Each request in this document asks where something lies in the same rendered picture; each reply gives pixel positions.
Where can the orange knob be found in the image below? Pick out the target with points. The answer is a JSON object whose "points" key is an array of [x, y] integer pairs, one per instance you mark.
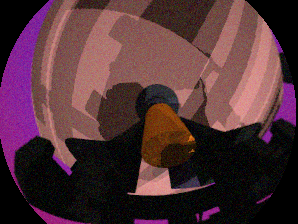
{"points": [[167, 142]]}

